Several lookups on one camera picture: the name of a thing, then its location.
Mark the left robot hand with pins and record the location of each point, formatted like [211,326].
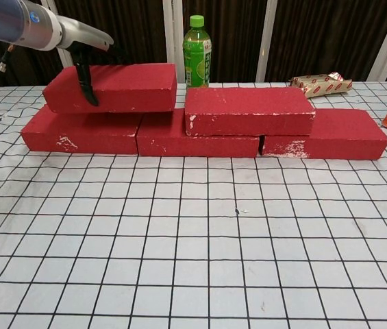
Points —
[83,34]

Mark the red foam brick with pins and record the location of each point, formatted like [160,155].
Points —
[128,85]
[248,103]
[94,133]
[165,137]
[347,137]

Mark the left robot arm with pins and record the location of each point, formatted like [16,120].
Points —
[15,22]

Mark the green tea bottle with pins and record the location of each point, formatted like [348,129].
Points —
[196,61]

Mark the gold red snack packet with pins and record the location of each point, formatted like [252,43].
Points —
[320,86]

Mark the white black checkered tablecloth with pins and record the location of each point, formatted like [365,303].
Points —
[213,257]

